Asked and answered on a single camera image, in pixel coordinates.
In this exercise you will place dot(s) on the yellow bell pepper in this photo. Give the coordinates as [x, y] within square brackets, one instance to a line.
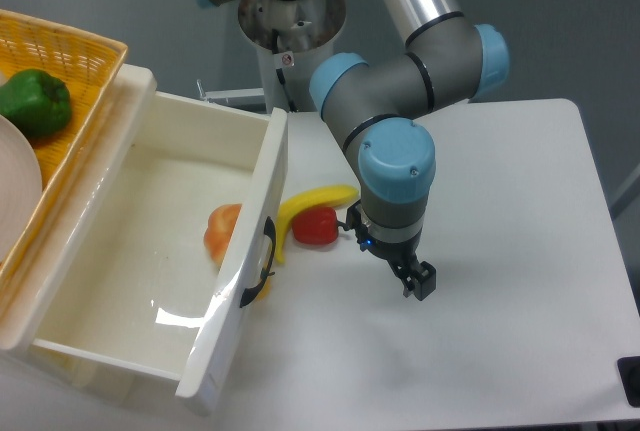
[263, 288]

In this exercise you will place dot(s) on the white plate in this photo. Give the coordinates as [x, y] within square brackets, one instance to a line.
[21, 185]

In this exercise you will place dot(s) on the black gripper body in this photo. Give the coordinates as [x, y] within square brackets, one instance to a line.
[397, 246]

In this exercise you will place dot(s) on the black corner device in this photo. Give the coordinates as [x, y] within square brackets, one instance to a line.
[629, 371]

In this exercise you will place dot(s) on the green bell pepper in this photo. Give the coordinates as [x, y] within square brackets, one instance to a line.
[37, 103]

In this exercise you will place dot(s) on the yellow banana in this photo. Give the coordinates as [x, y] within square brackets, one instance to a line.
[332, 196]

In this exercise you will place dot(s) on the black drawer handle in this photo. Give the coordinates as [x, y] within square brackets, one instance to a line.
[251, 293]

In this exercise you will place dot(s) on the white top drawer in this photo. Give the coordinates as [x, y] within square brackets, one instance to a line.
[143, 300]

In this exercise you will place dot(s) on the orange peach fruit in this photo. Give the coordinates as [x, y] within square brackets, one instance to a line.
[220, 228]

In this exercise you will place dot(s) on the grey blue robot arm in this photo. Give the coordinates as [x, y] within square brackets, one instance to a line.
[373, 111]

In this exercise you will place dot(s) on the red bell pepper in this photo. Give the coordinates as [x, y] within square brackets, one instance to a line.
[317, 226]

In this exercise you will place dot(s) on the white drawer cabinet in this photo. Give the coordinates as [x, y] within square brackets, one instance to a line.
[35, 268]

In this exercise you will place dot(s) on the metal table clamp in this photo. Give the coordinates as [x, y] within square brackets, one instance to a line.
[249, 99]

